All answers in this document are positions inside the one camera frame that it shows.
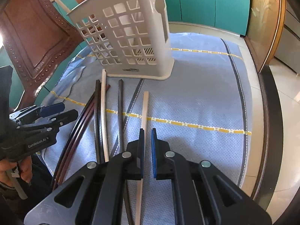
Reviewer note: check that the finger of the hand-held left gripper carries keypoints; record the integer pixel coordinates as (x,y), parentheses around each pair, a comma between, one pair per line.
(68,117)
(52,109)

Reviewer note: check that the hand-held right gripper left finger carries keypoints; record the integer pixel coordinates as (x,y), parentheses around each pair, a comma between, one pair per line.
(141,154)

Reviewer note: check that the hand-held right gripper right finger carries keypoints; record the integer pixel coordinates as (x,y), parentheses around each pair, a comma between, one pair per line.
(153,154)

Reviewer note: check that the thin black chopstick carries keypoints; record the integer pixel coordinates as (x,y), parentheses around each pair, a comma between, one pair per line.
(70,138)

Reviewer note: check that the white ribbed chopstick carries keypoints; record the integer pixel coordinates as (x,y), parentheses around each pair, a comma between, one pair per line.
(103,112)

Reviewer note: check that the smooth cream chopstick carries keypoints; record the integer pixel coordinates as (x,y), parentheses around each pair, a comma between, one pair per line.
(144,112)

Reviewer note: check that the dark grey chopstick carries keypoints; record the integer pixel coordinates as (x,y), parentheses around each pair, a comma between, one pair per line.
(121,112)

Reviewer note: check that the person's left hand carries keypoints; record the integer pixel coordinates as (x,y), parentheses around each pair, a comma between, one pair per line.
(24,168)

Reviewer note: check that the person's dark clothing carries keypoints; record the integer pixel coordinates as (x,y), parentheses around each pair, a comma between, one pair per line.
(41,175)

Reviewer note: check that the light blue striped cloth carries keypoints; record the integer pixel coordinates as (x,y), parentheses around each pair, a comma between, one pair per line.
(199,98)

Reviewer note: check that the brown wooden leather chair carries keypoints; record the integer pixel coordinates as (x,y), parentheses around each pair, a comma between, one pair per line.
(30,35)

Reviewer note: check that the teal lower kitchen cabinets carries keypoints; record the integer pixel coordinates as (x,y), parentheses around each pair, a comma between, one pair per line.
(199,2)

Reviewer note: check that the wooden framed glass door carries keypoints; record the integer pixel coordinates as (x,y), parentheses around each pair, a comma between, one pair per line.
(264,23)

